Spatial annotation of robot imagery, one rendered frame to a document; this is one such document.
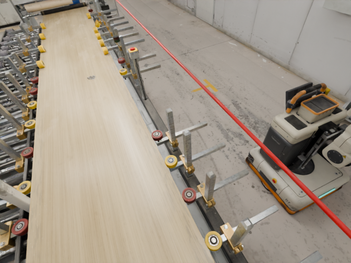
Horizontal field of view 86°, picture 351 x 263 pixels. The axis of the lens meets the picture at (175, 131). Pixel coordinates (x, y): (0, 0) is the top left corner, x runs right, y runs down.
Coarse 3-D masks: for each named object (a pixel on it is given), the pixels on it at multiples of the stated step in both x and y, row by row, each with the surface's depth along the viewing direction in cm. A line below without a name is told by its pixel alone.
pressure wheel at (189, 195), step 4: (188, 188) 107; (192, 188) 107; (184, 192) 106; (188, 192) 106; (192, 192) 105; (184, 196) 104; (188, 196) 104; (192, 196) 104; (184, 200) 104; (188, 200) 102; (192, 200) 102
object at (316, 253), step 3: (315, 252) 87; (318, 252) 87; (309, 255) 88; (312, 255) 86; (315, 255) 86; (318, 255) 86; (321, 255) 86; (306, 258) 86; (309, 258) 86; (312, 258) 86; (315, 258) 86; (318, 258) 86; (321, 258) 85; (300, 261) 86; (303, 261) 85; (306, 261) 85; (309, 261) 85; (312, 261) 85; (315, 261) 85
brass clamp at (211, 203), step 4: (200, 184) 115; (204, 184) 115; (200, 188) 113; (204, 188) 113; (200, 192) 112; (204, 192) 111; (204, 196) 110; (204, 200) 111; (208, 200) 108; (212, 200) 108; (208, 204) 107; (212, 204) 107
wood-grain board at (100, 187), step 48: (48, 48) 253; (96, 48) 241; (48, 96) 179; (96, 96) 173; (48, 144) 139; (96, 144) 135; (144, 144) 131; (48, 192) 113; (96, 192) 111; (144, 192) 108; (48, 240) 95; (96, 240) 94; (144, 240) 92; (192, 240) 90
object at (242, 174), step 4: (240, 172) 119; (244, 172) 119; (248, 172) 119; (232, 176) 118; (236, 176) 117; (240, 176) 117; (224, 180) 116; (228, 180) 116; (232, 180) 116; (236, 180) 118; (216, 184) 115; (220, 184) 115; (224, 184) 115; (228, 184) 117; (216, 188) 113; (196, 196) 111; (200, 196) 111; (196, 200) 112; (188, 204) 110
